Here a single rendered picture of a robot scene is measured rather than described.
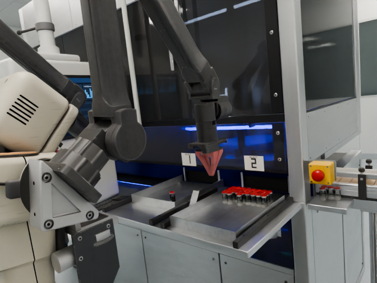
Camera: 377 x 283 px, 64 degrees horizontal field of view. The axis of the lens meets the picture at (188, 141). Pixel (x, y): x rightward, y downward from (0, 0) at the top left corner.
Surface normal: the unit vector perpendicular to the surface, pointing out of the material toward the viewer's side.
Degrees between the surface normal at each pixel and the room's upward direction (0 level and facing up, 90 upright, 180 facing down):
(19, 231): 90
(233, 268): 90
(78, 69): 90
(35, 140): 90
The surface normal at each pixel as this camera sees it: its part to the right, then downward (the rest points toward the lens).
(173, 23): 0.76, 0.11
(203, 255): -0.64, 0.18
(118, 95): 0.71, -0.11
